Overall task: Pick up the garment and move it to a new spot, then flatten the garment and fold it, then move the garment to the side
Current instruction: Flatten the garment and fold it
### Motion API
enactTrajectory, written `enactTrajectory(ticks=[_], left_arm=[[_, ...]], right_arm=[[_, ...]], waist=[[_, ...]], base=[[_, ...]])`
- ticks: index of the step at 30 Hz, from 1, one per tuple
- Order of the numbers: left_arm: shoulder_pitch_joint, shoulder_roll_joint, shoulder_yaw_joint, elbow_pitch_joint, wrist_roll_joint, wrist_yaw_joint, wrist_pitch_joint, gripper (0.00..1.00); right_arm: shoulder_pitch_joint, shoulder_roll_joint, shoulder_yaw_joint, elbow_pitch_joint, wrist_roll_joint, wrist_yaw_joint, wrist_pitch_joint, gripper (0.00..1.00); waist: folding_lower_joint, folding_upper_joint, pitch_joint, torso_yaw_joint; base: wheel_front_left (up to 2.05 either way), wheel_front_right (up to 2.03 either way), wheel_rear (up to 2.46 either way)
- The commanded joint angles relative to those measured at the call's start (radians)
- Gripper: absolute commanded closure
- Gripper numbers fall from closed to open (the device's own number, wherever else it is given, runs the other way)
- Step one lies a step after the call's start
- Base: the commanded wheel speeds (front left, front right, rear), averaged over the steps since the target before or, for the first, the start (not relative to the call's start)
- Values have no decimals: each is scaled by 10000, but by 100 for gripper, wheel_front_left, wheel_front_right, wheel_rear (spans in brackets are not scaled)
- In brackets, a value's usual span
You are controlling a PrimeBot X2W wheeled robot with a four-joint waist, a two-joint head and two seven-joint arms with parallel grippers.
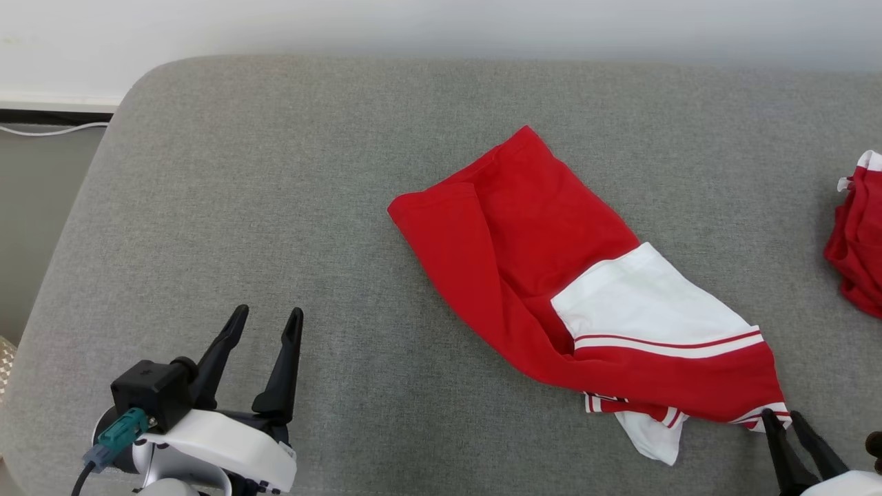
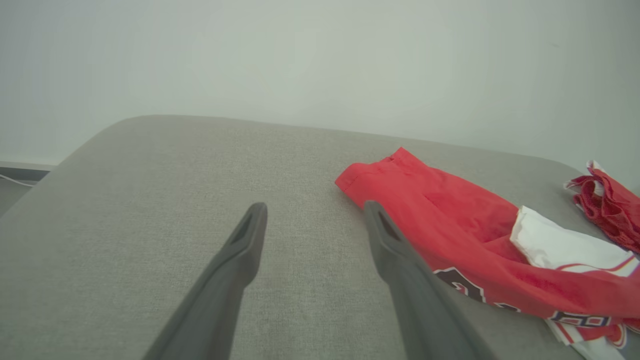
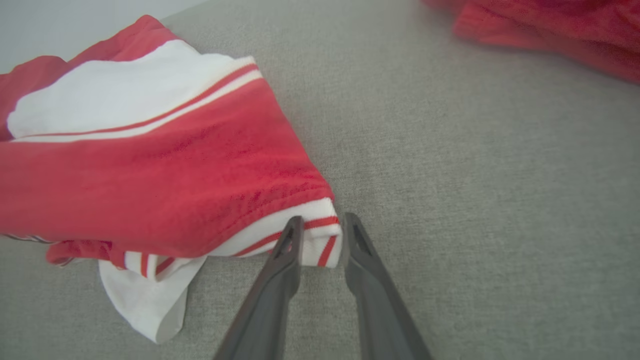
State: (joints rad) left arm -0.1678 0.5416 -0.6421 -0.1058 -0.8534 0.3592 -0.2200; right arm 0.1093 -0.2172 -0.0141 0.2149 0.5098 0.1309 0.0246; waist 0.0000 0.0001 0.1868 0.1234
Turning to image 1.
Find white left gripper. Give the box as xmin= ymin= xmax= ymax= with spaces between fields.
xmin=136 ymin=304 xmax=304 ymax=495

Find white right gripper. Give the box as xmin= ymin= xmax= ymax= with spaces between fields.
xmin=761 ymin=408 xmax=882 ymax=496

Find red shorts with white stripes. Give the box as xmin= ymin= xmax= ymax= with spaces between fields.
xmin=823 ymin=149 xmax=882 ymax=319

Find red shirt with white sleeves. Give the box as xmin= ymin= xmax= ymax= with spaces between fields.
xmin=387 ymin=125 xmax=793 ymax=466

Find beige woven item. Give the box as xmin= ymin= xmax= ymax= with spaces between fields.
xmin=0 ymin=335 xmax=18 ymax=400

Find black cable with teal plug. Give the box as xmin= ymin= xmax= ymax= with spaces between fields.
xmin=69 ymin=408 xmax=150 ymax=496

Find white floor cable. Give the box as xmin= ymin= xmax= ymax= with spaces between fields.
xmin=0 ymin=122 xmax=111 ymax=137

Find white wall baseboard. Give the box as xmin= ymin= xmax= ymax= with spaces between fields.
xmin=0 ymin=90 xmax=125 ymax=113

